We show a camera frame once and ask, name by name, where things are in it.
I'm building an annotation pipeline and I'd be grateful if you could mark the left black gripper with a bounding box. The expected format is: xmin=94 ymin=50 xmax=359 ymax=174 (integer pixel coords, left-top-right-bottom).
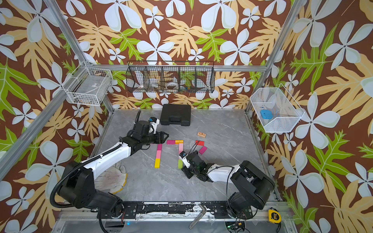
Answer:
xmin=141 ymin=131 xmax=170 ymax=147

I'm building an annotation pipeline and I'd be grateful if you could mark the light pink block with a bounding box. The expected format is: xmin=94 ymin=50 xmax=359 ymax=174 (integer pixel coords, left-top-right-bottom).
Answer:
xmin=179 ymin=143 xmax=184 ymax=152
xmin=156 ymin=150 xmax=162 ymax=159

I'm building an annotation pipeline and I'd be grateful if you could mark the yellow block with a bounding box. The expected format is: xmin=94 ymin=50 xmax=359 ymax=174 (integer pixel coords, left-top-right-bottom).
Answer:
xmin=154 ymin=158 xmax=161 ymax=169

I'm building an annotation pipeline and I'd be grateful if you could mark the red block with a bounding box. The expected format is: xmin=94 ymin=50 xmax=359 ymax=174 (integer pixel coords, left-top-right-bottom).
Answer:
xmin=195 ymin=140 xmax=205 ymax=146

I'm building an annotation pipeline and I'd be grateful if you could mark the orange block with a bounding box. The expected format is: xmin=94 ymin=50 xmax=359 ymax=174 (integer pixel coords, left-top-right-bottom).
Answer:
xmin=175 ymin=140 xmax=184 ymax=145

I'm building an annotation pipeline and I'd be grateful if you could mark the green block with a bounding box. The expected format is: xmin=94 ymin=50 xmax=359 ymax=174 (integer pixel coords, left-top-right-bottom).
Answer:
xmin=178 ymin=160 xmax=183 ymax=170

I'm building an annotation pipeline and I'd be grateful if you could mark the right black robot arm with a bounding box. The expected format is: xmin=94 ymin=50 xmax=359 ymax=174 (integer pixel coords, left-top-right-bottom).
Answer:
xmin=179 ymin=151 xmax=275 ymax=219

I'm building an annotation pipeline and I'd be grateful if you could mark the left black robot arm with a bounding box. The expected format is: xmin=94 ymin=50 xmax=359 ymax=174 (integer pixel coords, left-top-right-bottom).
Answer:
xmin=50 ymin=117 xmax=169 ymax=217

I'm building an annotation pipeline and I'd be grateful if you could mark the black plastic tool case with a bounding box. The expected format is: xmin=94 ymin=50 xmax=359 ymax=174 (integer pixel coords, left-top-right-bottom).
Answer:
xmin=160 ymin=104 xmax=191 ymax=126

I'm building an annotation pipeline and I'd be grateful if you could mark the monkey picture wood block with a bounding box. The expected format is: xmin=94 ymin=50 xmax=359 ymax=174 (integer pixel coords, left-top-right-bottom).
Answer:
xmin=197 ymin=132 xmax=206 ymax=138

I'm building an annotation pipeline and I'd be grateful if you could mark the white work glove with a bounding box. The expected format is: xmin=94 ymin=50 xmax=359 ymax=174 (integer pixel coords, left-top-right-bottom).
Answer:
xmin=94 ymin=165 xmax=128 ymax=194

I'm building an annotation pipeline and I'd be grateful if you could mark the blue object in basket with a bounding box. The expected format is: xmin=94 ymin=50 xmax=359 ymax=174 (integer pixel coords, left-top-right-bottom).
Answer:
xmin=260 ymin=109 xmax=274 ymax=120

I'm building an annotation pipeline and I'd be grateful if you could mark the yellow tape measure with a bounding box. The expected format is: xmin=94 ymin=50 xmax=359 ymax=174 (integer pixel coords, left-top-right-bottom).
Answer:
xmin=268 ymin=207 xmax=282 ymax=224

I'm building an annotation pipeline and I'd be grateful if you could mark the white mesh basket right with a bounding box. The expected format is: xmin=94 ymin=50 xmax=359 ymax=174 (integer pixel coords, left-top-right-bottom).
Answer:
xmin=250 ymin=85 xmax=305 ymax=134

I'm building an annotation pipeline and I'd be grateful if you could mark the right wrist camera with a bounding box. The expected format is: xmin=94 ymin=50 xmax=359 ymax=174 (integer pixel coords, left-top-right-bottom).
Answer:
xmin=179 ymin=151 xmax=190 ymax=168

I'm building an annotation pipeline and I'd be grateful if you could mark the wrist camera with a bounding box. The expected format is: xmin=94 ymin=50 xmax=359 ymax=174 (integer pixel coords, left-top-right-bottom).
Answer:
xmin=179 ymin=151 xmax=190 ymax=168
xmin=149 ymin=117 xmax=160 ymax=134

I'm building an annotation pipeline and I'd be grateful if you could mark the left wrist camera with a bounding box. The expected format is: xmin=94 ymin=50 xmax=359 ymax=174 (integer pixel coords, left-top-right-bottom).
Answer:
xmin=149 ymin=117 xmax=160 ymax=134

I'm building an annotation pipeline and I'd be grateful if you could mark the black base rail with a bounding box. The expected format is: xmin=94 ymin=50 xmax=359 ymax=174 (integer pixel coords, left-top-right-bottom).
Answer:
xmin=101 ymin=201 xmax=254 ymax=219

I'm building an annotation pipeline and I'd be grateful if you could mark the grey metal bracket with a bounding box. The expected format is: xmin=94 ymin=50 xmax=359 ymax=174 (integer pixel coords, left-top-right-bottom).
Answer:
xmin=189 ymin=204 xmax=207 ymax=229

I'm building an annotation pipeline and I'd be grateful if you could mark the black wire basket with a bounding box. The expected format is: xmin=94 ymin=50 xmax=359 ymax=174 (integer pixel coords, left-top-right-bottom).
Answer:
xmin=125 ymin=60 xmax=216 ymax=93

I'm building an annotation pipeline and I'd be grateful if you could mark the white wire basket left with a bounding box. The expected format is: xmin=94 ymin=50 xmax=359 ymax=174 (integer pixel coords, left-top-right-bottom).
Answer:
xmin=63 ymin=62 xmax=113 ymax=106

